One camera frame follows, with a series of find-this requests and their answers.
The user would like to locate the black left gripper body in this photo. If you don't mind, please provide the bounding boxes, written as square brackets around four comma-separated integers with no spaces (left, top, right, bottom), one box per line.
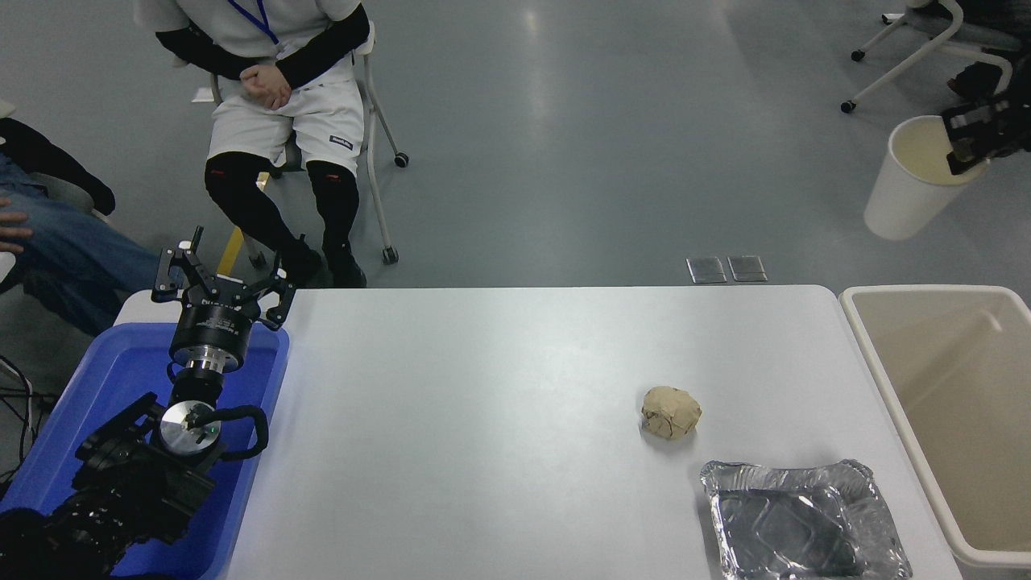
[171,300,260,360]

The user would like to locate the white paper cup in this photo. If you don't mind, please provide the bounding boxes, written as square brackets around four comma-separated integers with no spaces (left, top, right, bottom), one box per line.
[863,115,992,242]

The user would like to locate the person's hand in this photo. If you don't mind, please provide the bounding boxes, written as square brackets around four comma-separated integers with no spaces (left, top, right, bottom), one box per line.
[0,197,34,255]

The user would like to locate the person's right hand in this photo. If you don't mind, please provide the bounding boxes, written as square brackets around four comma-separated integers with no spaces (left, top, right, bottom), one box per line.
[239,64,275,102]

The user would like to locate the white framed wheeled chair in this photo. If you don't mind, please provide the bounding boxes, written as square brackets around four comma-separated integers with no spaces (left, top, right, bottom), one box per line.
[840,0,1024,114]

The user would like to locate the blue plastic tray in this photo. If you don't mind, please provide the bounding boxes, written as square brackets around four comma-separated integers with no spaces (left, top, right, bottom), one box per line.
[0,322,291,580]

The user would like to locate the grey wheeled chair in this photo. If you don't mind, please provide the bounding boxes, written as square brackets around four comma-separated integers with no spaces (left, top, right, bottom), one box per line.
[173,20,410,265]

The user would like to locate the large pale bin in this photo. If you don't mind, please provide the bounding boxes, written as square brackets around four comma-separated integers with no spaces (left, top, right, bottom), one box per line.
[838,284,1031,570]

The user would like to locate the crumpled tan paper ball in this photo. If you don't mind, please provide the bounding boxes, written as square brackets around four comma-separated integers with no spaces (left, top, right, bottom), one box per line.
[641,386,702,441]

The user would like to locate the silver foil tray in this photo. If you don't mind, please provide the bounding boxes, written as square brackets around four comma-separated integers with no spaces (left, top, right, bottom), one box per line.
[699,460,913,580]

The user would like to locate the black floor cables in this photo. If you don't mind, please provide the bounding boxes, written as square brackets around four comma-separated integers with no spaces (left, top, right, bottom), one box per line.
[0,354,59,484]

